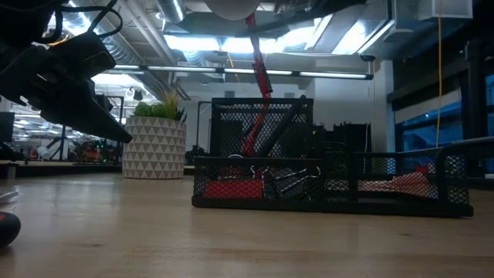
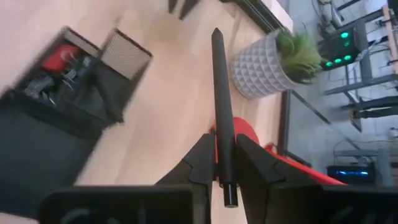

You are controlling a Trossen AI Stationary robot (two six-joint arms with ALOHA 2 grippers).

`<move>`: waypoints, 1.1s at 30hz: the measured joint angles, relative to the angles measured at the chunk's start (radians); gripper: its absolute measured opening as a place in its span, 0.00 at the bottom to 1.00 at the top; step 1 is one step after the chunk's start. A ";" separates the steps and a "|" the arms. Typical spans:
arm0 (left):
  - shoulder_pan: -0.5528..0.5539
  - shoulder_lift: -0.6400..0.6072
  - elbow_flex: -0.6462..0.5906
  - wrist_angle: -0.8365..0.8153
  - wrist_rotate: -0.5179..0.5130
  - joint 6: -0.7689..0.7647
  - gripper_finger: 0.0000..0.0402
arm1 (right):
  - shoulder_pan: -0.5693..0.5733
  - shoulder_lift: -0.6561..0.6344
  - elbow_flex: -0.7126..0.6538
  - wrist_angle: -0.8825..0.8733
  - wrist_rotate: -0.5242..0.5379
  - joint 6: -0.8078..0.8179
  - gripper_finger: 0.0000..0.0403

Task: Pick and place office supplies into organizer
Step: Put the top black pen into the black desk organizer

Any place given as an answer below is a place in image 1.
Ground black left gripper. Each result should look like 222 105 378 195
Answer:
0 31 134 144

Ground black mesh desk organizer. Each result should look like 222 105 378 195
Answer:
191 97 475 219

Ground pink sticky note pad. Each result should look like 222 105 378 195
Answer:
357 164 439 200

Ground yellow hanging cable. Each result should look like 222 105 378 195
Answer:
435 0 443 150

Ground silver ventilation duct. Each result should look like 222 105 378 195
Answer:
156 0 187 23

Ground red and black scissors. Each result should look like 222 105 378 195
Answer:
0 191 22 249

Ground black rig post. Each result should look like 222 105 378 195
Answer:
465 38 490 141

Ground black binder clip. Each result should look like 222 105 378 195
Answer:
281 169 323 201
249 164 271 200
269 168 310 194

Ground black cabinets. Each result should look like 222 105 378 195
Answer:
314 121 372 154

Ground long ceiling light bar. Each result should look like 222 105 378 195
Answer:
107 64 374 81

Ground artificial succulent in patterned pot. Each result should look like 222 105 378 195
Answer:
122 86 189 181

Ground dark background monitor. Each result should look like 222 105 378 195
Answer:
0 111 15 144

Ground red eraser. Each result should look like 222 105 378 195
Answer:
203 178 266 200

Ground red desk lamp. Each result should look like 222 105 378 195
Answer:
203 0 274 158

